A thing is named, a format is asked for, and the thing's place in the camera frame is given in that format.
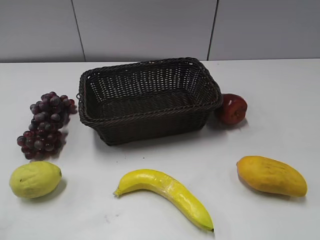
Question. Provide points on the yellow banana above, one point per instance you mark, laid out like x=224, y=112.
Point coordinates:
x=169, y=188

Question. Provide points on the black woven basket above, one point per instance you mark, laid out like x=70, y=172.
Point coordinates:
x=146, y=100

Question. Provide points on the red apple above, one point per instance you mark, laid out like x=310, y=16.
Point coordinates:
x=233, y=110

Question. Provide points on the orange mango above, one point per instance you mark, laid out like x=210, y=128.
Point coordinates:
x=271, y=176

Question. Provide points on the purple grape bunch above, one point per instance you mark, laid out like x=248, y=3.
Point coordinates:
x=44, y=136

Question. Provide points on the yellow-green lemon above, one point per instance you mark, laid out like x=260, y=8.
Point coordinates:
x=35, y=179

